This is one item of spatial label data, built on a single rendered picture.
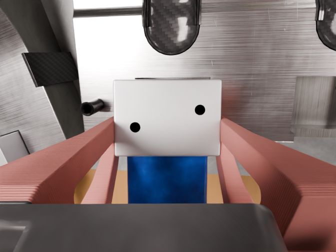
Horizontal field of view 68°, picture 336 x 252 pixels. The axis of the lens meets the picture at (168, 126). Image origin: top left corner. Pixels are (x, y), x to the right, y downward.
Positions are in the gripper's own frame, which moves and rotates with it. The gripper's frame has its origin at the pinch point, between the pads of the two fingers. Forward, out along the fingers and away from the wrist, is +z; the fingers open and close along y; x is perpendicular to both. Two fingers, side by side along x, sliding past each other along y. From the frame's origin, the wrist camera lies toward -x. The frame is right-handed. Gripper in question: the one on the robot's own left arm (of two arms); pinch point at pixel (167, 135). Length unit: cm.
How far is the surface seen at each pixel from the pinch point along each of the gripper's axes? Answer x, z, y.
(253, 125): 2.4, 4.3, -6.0
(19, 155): 8.1, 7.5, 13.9
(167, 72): -0.6, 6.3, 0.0
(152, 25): -3.4, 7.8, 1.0
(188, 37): -2.8, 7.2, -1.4
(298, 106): 2.3, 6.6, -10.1
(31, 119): 5.5, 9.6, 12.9
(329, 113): 2.7, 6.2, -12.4
